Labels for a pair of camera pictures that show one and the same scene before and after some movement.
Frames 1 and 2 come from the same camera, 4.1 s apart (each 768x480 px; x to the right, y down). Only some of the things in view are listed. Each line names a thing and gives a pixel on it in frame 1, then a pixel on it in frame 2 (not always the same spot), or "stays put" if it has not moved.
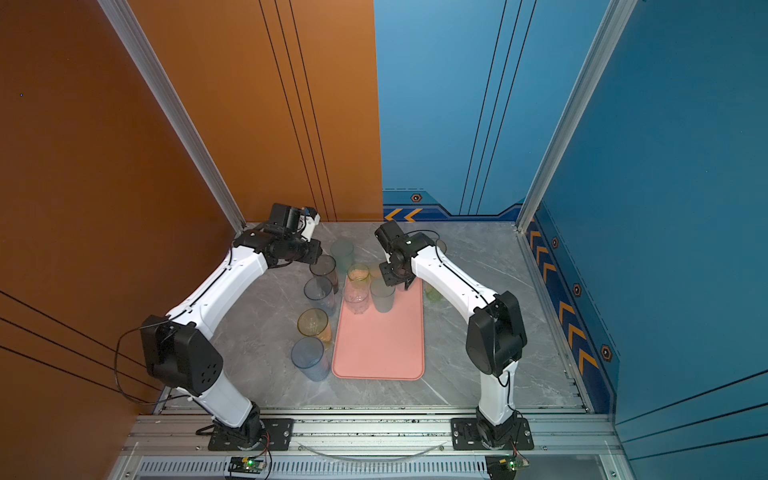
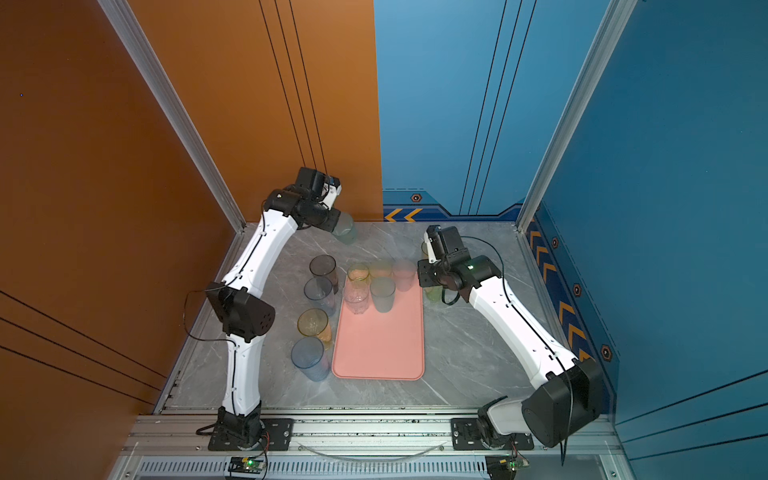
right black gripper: (388, 278) to (423, 273)
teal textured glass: (382, 295) stays put
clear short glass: (356, 295) stays put
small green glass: (358, 272) stays put
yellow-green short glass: (375, 271) stays put
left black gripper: (315, 251) to (332, 225)
